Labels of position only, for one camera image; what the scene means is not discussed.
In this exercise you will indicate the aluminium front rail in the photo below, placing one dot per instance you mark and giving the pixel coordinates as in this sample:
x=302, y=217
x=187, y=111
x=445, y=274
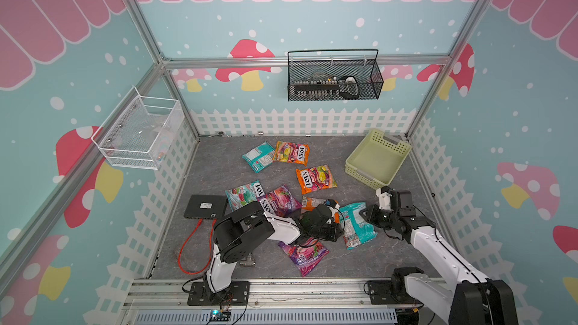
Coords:
x=261, y=293

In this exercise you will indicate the purple berries candy bag front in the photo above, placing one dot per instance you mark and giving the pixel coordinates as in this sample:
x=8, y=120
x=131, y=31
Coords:
x=305, y=257

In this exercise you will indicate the green plastic basket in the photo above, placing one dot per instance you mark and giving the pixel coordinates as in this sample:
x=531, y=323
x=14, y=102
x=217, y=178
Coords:
x=377, y=159

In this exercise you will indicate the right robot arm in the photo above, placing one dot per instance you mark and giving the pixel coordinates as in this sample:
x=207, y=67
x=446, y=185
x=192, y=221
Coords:
x=468, y=296

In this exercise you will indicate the chrome metal faucet part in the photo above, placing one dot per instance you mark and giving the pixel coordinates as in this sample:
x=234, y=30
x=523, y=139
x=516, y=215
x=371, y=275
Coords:
x=248, y=261

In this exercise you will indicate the black network switch box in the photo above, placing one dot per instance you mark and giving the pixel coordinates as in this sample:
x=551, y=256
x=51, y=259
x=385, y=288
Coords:
x=206, y=207

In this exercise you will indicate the white wire wall basket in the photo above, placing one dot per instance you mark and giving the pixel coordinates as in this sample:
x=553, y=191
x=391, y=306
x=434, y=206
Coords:
x=140, y=132

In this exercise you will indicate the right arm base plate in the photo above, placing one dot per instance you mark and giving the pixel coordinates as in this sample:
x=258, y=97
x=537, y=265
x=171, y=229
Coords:
x=387, y=292

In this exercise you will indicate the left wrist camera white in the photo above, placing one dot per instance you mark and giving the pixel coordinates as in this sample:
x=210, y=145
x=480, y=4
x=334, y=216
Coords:
x=332, y=204

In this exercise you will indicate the orange candy bag back-side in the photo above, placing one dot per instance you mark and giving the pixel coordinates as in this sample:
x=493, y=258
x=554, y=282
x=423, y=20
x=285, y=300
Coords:
x=308, y=204

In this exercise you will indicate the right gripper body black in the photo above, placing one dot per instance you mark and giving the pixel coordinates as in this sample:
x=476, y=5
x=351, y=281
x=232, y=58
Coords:
x=381, y=217

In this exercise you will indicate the teal candy bag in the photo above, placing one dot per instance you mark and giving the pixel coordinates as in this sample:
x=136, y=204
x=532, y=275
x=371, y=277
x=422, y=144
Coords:
x=260, y=157
x=357, y=231
x=245, y=194

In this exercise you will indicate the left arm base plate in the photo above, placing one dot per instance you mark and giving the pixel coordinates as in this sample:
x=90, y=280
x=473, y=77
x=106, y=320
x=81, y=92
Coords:
x=199, y=294

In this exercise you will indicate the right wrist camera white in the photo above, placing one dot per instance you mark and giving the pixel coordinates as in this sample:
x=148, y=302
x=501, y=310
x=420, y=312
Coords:
x=384, y=198

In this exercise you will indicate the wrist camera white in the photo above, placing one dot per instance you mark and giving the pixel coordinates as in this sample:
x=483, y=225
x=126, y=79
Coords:
x=332, y=204
x=384, y=198

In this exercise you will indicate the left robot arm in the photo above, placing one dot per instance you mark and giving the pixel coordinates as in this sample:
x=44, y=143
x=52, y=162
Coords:
x=238, y=234

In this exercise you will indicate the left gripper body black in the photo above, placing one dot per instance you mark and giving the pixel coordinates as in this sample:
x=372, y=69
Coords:
x=327, y=232

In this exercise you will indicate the black wire wall basket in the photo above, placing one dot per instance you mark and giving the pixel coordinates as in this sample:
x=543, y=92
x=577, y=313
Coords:
x=333, y=75

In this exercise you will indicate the orange candy bag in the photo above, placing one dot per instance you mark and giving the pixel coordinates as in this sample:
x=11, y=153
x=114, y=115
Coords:
x=289, y=152
x=315, y=178

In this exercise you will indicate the small green-lit circuit board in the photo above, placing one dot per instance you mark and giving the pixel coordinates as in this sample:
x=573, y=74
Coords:
x=219, y=316

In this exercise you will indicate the items in black basket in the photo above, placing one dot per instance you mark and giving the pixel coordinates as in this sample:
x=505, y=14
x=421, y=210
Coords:
x=323, y=90

